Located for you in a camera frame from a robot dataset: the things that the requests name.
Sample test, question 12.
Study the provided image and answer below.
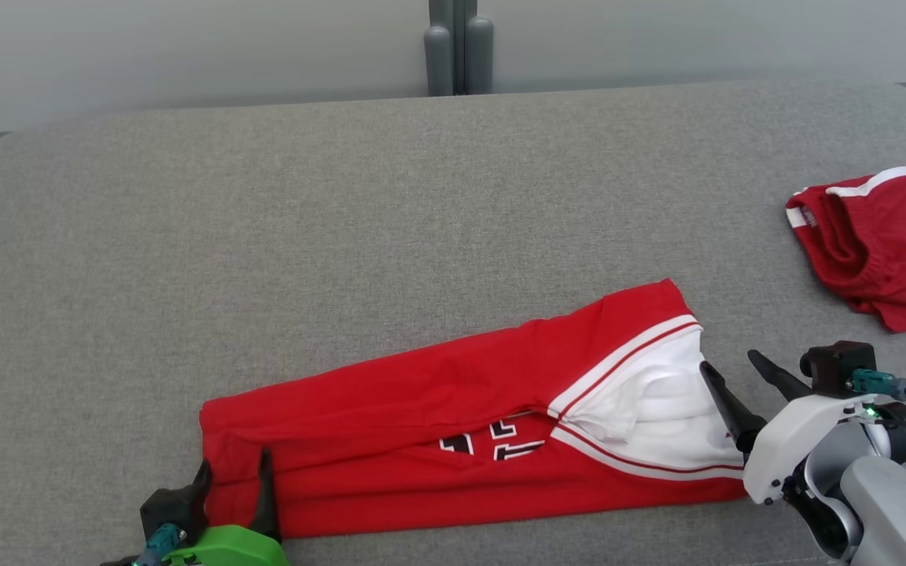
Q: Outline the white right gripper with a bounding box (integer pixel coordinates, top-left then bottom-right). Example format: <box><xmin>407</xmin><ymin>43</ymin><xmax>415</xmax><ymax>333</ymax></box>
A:
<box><xmin>698</xmin><ymin>350</ymin><xmax>879</xmax><ymax>505</ymax></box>

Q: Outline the red shorts white stripe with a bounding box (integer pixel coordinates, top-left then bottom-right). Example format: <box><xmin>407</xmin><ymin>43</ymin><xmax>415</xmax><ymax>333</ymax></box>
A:
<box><xmin>785</xmin><ymin>166</ymin><xmax>906</xmax><ymax>333</ymax></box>

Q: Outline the grey vertical wall rail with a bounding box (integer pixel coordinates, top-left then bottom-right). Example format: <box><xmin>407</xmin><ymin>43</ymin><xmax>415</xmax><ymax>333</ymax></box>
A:
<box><xmin>429</xmin><ymin>0</ymin><xmax>478</xmax><ymax>95</ymax></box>

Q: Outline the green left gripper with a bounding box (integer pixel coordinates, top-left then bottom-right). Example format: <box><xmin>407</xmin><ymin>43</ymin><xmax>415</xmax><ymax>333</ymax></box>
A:
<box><xmin>162</xmin><ymin>448</ymin><xmax>290</xmax><ymax>566</ymax></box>

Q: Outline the red white basketball jersey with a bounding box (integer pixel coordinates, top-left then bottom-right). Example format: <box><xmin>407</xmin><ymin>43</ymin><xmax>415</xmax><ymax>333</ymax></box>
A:
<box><xmin>199</xmin><ymin>278</ymin><xmax>749</xmax><ymax>540</ymax></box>

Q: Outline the grey round post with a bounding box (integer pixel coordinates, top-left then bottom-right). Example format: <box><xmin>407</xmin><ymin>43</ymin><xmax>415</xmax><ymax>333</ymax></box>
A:
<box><xmin>465</xmin><ymin>16</ymin><xmax>495</xmax><ymax>95</ymax></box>
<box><xmin>423</xmin><ymin>25</ymin><xmax>454</xmax><ymax>97</ymax></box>

